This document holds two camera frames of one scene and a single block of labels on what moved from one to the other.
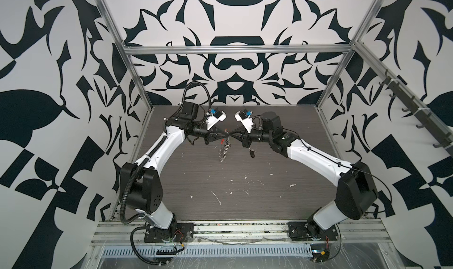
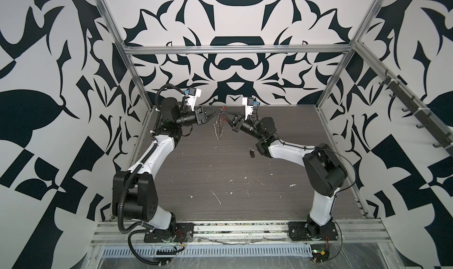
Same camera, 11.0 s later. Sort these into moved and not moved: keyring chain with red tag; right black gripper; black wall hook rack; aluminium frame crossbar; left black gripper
Moved: keyring chain with red tag; right black gripper; left black gripper
Not moved: aluminium frame crossbar; black wall hook rack
